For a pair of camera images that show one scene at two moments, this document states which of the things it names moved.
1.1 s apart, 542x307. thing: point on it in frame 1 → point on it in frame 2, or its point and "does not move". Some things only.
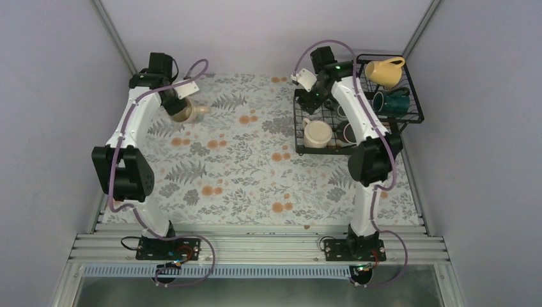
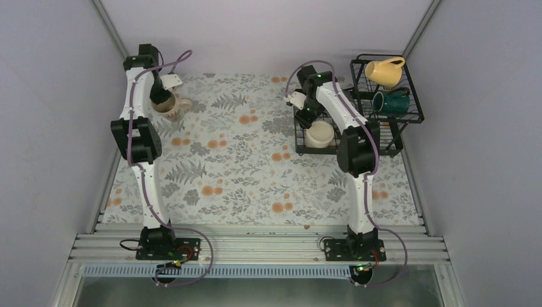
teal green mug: x=394 y=103 does not move
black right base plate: x=337 y=250 does not move
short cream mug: x=317 y=133 does not move
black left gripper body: x=170 y=108 → x=154 y=94
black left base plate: x=181 y=248 does not move
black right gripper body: x=306 y=102 → x=314 y=110
